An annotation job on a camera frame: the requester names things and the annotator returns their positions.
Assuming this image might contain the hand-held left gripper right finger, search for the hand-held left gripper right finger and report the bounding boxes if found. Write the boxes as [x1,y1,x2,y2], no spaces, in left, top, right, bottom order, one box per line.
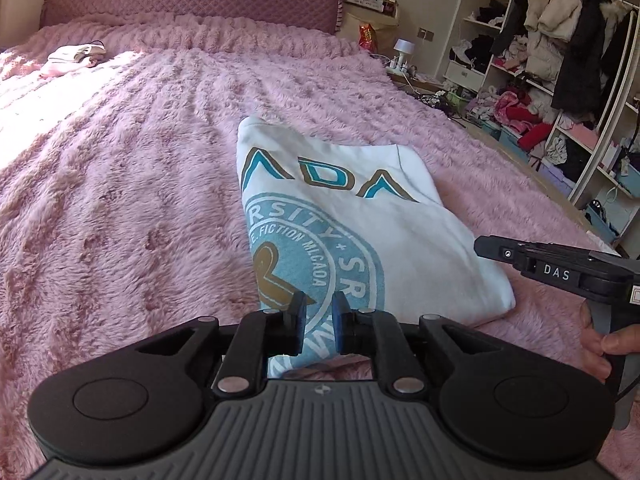
[332,291,502,397]

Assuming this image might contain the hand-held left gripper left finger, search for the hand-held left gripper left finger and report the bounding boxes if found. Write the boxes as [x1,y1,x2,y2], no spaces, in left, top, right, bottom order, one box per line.
[134,291,308,397]

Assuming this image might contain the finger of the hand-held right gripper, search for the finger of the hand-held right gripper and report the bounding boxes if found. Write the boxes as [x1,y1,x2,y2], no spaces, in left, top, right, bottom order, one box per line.
[473,236,527,267]

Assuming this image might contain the white printed sweatshirt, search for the white printed sweatshirt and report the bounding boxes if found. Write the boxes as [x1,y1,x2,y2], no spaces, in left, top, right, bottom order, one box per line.
[236,116,517,380]

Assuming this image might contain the red and pink clothes pile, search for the red and pink clothes pile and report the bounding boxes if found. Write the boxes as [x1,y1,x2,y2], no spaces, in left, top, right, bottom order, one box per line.
[492,87,557,150]

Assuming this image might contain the small pink and white clothes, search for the small pink and white clothes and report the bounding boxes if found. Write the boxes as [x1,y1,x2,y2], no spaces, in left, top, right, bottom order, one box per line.
[39,43,107,79]

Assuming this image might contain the person's right hand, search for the person's right hand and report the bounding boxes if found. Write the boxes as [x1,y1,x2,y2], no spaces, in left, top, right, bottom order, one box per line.
[579,302,640,382]

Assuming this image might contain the white open shelf unit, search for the white open shelf unit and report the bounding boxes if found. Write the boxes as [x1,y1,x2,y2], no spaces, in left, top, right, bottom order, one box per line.
[444,0,640,261]

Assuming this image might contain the white storage box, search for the white storage box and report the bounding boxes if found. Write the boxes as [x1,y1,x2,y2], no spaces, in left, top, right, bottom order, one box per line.
[445,60,489,94]

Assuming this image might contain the black hanging coat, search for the black hanging coat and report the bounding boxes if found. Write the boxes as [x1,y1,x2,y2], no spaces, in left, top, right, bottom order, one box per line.
[550,0,632,117]

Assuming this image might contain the white bedside lamp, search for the white bedside lamp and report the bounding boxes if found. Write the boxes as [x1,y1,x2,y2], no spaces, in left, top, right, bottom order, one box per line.
[392,38,414,72]

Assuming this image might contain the pink fluffy blanket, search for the pink fluffy blanket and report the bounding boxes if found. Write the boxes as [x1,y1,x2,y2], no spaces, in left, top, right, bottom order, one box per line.
[0,15,640,480]

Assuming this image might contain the purple quilted headboard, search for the purple quilted headboard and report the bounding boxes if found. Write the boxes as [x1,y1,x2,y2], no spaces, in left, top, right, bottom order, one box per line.
[39,0,347,37]

